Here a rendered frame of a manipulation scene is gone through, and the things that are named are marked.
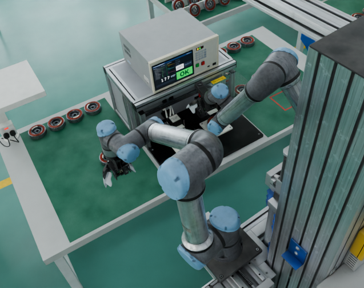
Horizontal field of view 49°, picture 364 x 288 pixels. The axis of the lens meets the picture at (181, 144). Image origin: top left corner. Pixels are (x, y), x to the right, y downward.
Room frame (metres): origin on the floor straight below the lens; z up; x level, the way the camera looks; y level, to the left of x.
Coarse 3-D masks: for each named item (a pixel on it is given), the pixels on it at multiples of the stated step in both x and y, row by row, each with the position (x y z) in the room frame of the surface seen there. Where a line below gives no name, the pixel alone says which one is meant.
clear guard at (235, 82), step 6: (228, 72) 1.90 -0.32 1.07; (234, 72) 1.90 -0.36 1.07; (216, 78) 1.86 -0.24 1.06; (228, 78) 1.85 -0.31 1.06; (234, 78) 1.84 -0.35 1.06; (240, 78) 1.84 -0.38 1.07; (204, 84) 1.82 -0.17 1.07; (210, 84) 1.81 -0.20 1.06; (216, 84) 1.81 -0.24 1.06; (228, 84) 1.79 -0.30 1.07; (234, 84) 1.79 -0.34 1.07; (240, 84) 1.78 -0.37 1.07; (234, 90) 1.73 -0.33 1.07; (240, 90) 1.73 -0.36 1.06; (234, 96) 1.69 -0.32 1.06
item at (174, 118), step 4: (168, 112) 1.79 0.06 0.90; (164, 116) 1.76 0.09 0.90; (168, 116) 1.75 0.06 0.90; (172, 116) 1.73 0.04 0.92; (176, 116) 1.72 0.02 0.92; (168, 120) 1.72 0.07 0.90; (172, 120) 1.69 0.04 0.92; (176, 120) 1.69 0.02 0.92; (180, 120) 1.69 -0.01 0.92; (172, 124) 1.67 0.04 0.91; (176, 124) 1.68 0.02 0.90; (180, 124) 1.69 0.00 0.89
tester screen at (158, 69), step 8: (184, 56) 1.81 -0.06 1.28; (160, 64) 1.74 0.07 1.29; (168, 64) 1.77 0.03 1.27; (176, 64) 1.79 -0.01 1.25; (192, 64) 1.83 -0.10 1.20; (160, 72) 1.74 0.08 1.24; (168, 72) 1.76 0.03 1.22; (176, 72) 1.79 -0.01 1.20; (160, 80) 1.74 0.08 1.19; (168, 80) 1.76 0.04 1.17; (176, 80) 1.78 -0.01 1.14
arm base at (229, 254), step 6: (240, 240) 0.79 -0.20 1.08; (228, 246) 0.74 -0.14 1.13; (234, 246) 0.75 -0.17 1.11; (240, 246) 0.76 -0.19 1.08; (222, 252) 0.74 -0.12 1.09; (228, 252) 0.74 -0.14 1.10; (234, 252) 0.74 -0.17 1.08; (240, 252) 0.75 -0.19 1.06; (216, 258) 0.74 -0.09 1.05; (222, 258) 0.73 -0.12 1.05; (228, 258) 0.73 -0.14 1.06; (234, 258) 0.73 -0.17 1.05
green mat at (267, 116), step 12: (252, 36) 2.73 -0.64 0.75; (252, 48) 2.57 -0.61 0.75; (264, 48) 2.55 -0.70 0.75; (240, 60) 2.43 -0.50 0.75; (252, 60) 2.42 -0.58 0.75; (264, 60) 2.40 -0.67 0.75; (240, 72) 2.29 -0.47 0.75; (252, 72) 2.28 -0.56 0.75; (276, 96) 2.00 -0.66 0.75; (252, 108) 1.91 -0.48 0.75; (264, 108) 1.89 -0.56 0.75; (276, 108) 1.88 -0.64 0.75; (252, 120) 1.79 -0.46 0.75; (264, 120) 1.78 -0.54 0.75; (276, 120) 1.77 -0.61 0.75; (288, 120) 1.76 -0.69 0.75; (264, 132) 1.68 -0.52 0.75; (276, 132) 1.67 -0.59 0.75
